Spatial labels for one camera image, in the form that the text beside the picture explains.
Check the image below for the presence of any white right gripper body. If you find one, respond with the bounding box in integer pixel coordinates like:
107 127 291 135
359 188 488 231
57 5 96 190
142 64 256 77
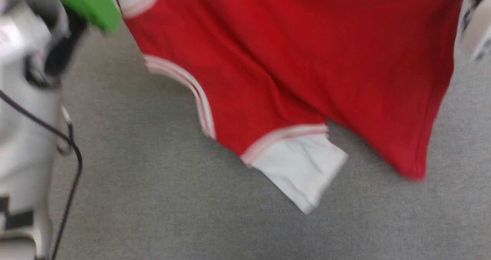
458 0 491 63

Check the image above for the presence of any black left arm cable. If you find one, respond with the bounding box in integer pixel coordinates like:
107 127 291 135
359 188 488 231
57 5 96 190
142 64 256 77
0 91 84 260

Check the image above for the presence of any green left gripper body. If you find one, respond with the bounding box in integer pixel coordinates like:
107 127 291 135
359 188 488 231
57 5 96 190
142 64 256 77
38 0 124 34

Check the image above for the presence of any red and white shirt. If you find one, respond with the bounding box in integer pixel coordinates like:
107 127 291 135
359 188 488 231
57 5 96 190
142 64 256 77
114 0 468 215

